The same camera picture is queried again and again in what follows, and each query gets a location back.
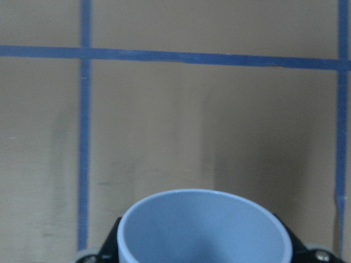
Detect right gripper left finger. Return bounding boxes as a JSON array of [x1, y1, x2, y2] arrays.
[[73, 217, 122, 263]]

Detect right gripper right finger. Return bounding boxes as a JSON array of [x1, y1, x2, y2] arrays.
[[274, 214, 343, 263]]

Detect light blue plastic cup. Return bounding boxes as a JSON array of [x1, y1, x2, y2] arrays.
[[117, 189, 293, 262]]

